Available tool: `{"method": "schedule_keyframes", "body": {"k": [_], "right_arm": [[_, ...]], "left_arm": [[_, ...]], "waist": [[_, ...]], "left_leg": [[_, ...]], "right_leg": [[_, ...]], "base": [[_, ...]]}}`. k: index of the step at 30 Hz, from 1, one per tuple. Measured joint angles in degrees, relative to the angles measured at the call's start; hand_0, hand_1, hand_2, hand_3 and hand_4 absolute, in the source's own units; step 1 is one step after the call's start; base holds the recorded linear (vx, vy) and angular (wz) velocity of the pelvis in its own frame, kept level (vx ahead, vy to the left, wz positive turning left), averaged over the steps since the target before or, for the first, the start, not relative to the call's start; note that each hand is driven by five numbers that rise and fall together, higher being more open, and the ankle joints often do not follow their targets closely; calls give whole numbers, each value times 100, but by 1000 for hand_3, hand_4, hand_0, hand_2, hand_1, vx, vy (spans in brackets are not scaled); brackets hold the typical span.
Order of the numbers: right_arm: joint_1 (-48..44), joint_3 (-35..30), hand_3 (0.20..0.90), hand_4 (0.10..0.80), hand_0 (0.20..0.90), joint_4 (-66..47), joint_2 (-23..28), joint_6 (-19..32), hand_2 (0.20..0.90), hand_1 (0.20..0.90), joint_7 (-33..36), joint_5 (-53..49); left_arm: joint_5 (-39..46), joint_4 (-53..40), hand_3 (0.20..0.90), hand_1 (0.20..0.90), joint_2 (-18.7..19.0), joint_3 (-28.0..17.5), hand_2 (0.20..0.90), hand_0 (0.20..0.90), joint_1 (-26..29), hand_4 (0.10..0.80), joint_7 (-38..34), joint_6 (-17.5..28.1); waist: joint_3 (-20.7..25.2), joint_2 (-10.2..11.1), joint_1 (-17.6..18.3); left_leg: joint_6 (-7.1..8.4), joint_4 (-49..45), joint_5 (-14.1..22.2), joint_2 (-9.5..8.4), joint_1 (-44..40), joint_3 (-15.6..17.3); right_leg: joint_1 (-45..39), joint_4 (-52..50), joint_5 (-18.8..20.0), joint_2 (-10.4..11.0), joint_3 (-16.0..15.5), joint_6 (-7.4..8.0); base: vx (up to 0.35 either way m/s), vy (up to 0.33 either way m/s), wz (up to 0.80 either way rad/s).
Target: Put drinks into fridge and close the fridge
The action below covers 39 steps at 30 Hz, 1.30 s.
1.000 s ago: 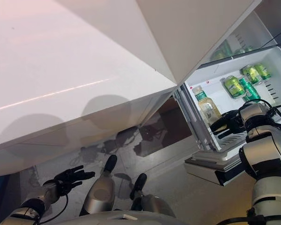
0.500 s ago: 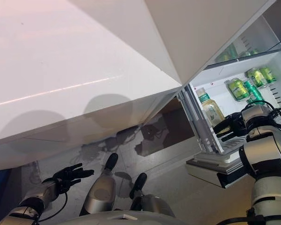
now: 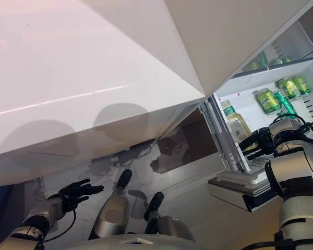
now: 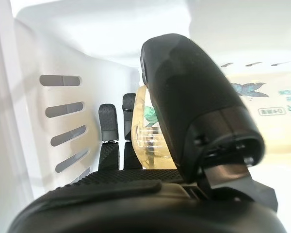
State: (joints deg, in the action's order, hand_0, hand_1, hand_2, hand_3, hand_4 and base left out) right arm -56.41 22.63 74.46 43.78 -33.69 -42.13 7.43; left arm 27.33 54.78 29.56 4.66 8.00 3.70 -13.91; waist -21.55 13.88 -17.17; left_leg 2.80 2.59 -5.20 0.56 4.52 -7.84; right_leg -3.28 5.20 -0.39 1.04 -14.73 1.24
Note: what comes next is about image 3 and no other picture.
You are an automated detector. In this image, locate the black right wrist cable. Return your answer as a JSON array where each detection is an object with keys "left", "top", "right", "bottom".
[{"left": 272, "top": 114, "right": 313, "bottom": 152}]

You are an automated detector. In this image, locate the stainless steel fridge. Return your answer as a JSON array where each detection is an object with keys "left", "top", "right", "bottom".
[{"left": 150, "top": 18, "right": 313, "bottom": 178}]

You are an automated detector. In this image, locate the white fridge drawer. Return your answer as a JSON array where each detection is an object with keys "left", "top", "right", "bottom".
[{"left": 198, "top": 56, "right": 313, "bottom": 211}]

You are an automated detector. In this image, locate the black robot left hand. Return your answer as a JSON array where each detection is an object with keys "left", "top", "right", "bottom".
[{"left": 58, "top": 179, "right": 104, "bottom": 209}]

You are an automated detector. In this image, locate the silver robot left leg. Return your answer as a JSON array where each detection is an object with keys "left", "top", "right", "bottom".
[{"left": 87, "top": 168, "right": 134, "bottom": 240}]

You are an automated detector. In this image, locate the yellow tea bottle white cap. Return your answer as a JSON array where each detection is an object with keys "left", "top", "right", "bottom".
[{"left": 220, "top": 98, "right": 254, "bottom": 145}]

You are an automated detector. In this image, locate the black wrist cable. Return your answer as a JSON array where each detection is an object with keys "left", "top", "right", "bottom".
[
  {"left": 45, "top": 205, "right": 77, "bottom": 240},
  {"left": 272, "top": 114, "right": 313, "bottom": 152}
]

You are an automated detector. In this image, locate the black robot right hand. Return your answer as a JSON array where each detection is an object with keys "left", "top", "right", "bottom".
[{"left": 238, "top": 127, "right": 274, "bottom": 161}]

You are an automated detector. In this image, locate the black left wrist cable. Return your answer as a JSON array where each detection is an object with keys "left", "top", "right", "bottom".
[{"left": 45, "top": 205, "right": 77, "bottom": 240}]

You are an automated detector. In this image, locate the white tall side panel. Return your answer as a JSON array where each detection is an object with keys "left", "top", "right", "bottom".
[{"left": 80, "top": 0, "right": 313, "bottom": 97}]

